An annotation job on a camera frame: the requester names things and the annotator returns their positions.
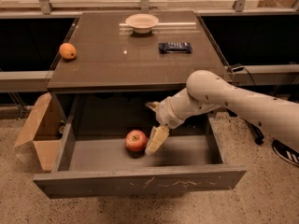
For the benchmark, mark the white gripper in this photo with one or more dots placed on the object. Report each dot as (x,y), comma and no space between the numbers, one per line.
(165,111)

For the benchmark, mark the red apple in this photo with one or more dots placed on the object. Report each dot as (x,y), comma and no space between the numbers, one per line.
(136,140)

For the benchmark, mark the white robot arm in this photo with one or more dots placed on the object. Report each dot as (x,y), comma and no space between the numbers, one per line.
(206,91)

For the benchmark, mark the grey cabinet with glossy top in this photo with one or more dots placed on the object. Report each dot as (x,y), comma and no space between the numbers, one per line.
(111,58)

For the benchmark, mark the grey open drawer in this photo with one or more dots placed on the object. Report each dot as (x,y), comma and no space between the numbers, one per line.
(94,161)

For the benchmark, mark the dark blue snack packet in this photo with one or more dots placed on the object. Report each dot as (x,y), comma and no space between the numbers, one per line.
(175,47)

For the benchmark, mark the white bowl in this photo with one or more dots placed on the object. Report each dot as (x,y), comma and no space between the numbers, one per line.
(142,23)

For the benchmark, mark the black stand leg with wheel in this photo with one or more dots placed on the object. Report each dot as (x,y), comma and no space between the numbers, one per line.
(258,135)

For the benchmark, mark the orange fruit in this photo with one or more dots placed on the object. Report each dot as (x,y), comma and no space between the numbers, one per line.
(67,51)

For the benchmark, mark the brown cardboard box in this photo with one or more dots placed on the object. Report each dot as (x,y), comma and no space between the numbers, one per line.
(41,129)

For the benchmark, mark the black and white sneaker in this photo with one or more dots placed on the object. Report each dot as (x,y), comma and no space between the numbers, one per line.
(286,153)

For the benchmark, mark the metal window railing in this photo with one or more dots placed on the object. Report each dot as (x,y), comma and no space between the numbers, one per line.
(149,3)

